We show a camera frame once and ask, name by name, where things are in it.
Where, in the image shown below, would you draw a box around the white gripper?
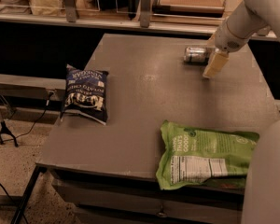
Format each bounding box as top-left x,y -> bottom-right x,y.
203,21 -> 249,78

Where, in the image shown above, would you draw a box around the silver redbull can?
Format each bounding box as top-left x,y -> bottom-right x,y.
184,47 -> 209,63

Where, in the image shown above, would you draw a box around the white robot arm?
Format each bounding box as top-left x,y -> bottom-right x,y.
203,0 -> 280,224

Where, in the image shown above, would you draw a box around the green snack bag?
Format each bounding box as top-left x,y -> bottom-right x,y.
156,121 -> 259,190

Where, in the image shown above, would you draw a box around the blue chip bag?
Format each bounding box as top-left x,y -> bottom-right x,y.
60,64 -> 108,125

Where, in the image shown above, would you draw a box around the brown perforated board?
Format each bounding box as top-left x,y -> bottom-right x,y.
152,0 -> 225,17

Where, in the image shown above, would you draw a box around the grey table drawer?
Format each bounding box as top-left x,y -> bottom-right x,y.
52,179 -> 242,224

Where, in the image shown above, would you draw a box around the black table leg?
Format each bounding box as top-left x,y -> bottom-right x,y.
10,165 -> 47,224

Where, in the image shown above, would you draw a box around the black tripod stand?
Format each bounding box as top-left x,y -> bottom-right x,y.
0,109 -> 18,147

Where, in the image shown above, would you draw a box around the black power cable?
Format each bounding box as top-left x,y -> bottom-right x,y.
8,91 -> 55,140

